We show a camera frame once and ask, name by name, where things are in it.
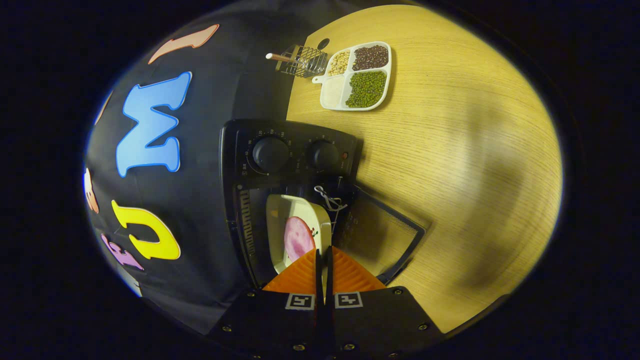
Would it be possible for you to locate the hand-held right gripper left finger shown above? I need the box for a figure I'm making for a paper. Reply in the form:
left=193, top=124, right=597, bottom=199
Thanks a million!
left=207, top=246, right=328, bottom=360

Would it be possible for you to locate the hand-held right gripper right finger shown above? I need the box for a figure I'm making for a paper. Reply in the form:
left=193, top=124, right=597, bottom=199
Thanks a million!
left=326, top=245, right=446, bottom=360

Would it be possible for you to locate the pink ham slice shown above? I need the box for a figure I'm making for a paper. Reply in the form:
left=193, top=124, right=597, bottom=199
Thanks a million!
left=284, top=216, right=317, bottom=264

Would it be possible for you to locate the cream square plate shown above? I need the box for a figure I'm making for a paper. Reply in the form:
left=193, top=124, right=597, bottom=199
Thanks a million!
left=266, top=194, right=333, bottom=301

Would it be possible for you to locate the black electric oven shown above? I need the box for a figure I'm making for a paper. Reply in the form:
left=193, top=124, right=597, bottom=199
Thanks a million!
left=218, top=118, right=427, bottom=292

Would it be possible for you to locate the black backdrop cloth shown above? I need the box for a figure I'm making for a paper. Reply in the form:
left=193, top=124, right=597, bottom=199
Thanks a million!
left=82, top=0, right=361, bottom=336

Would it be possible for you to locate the white divided tray of beans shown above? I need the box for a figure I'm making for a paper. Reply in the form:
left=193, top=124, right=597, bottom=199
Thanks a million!
left=312, top=41, right=392, bottom=112

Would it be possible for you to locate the white wire loop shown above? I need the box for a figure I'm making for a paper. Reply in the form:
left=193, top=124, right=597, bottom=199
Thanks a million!
left=313, top=185, right=349, bottom=213

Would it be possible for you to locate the wire mesh holder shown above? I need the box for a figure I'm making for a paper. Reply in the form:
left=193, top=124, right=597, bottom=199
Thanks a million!
left=265, top=44, right=329, bottom=79

